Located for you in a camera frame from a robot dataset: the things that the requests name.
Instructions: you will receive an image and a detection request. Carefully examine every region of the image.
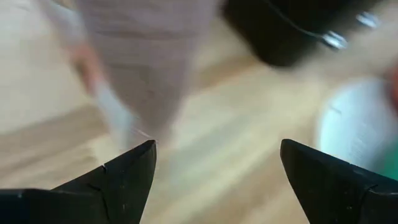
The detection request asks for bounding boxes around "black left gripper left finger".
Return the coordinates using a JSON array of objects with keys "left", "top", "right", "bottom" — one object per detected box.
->
[{"left": 0, "top": 139, "right": 157, "bottom": 224}]

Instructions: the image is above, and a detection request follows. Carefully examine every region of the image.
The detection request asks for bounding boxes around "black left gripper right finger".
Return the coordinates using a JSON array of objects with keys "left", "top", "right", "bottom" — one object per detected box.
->
[{"left": 279, "top": 139, "right": 398, "bottom": 224}]

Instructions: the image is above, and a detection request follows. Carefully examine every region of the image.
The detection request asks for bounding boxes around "clear pink cereal bag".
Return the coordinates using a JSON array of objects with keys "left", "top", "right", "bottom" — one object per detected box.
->
[{"left": 40, "top": 0, "right": 218, "bottom": 150}]

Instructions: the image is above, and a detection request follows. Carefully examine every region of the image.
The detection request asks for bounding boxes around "green plate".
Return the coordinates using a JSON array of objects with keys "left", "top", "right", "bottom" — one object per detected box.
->
[{"left": 381, "top": 146, "right": 398, "bottom": 182}]

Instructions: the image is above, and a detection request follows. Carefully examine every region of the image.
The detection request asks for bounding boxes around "large white plate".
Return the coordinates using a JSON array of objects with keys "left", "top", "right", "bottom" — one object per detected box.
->
[{"left": 315, "top": 77, "right": 398, "bottom": 175}]

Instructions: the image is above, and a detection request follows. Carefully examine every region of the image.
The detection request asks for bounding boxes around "black four-slot toaster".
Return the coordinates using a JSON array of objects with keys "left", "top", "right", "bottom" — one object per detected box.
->
[{"left": 222, "top": 0, "right": 383, "bottom": 68}]

